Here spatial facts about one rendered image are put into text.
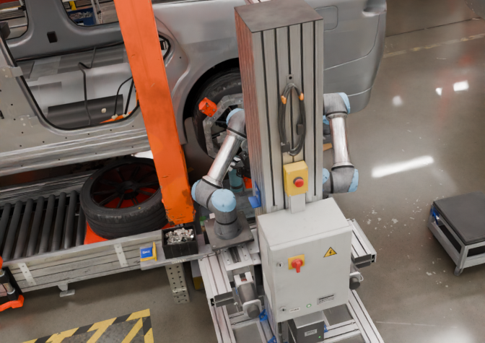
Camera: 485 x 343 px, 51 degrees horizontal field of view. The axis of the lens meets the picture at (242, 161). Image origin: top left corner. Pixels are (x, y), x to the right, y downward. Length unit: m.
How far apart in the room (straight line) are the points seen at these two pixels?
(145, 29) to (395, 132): 2.89
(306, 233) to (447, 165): 2.60
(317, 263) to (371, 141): 2.64
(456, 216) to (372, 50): 1.19
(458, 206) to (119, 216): 2.20
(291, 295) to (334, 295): 0.21
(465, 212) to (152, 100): 2.10
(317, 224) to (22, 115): 2.04
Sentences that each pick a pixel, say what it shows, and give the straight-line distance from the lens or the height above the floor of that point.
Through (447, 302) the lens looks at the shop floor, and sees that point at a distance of 3.47.
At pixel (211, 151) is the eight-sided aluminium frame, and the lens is 3.29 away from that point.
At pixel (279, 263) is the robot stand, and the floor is 1.15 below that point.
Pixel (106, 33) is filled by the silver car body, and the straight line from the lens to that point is 4.93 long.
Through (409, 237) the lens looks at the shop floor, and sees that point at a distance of 3.79.
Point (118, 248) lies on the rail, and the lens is 3.39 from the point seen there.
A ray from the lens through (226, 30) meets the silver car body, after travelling 3.09.
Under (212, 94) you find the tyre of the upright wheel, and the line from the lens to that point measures 3.18.
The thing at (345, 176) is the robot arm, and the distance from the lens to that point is 2.60.
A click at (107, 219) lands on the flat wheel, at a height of 0.48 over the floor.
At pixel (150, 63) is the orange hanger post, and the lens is 2.55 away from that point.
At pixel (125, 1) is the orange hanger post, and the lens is 2.44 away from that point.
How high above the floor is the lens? 2.69
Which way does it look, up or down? 37 degrees down
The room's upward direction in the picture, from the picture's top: 7 degrees counter-clockwise
